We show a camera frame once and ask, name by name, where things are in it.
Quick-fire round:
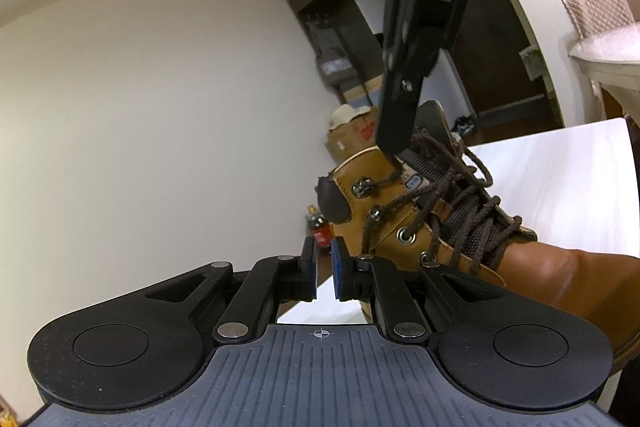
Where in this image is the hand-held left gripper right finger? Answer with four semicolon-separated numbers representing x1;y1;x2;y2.
330;237;502;345

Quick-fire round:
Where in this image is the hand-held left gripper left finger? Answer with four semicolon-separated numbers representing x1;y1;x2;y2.
144;236;319;345

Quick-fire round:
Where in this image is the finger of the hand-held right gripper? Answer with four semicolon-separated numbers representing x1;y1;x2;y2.
375;73;430;158

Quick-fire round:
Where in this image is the brown leather boot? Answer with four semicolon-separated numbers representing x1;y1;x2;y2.
315;99;640;374

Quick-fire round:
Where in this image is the row of light shoes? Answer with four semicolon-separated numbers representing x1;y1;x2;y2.
449;114;479;138

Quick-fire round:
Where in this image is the row of cooking oil bottles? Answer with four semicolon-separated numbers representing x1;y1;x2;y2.
305;204;334;249

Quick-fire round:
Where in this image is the red print cardboard box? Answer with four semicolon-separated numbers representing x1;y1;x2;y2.
325;107;379;164

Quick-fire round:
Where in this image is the grey hanging bag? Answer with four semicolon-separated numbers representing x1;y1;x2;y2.
314;41;359;88

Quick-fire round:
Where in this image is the white and black cabinet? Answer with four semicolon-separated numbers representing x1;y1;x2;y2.
280;0;476;138

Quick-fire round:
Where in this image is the dark wooden door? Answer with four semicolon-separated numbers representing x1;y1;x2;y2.
447;0;564;144

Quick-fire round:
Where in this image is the pink quilted cushion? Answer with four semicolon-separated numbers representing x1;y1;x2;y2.
559;0;638;41

